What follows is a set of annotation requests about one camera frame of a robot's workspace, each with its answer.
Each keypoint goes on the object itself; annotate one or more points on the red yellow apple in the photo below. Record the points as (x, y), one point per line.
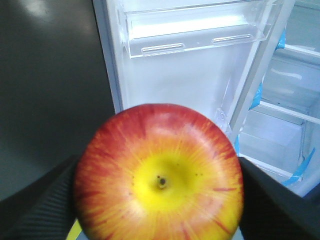
(159, 172)

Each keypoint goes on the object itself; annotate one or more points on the white fridge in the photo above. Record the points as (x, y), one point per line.
(282, 134)

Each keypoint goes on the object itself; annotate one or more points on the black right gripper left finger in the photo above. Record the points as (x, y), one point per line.
(44, 210)

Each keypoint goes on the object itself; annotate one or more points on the clear fridge door shelf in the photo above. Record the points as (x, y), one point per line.
(157, 27)

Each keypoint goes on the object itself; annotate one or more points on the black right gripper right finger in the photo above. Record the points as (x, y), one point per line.
(273, 212)

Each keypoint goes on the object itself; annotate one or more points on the blue tape strip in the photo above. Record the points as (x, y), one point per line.
(257, 97)

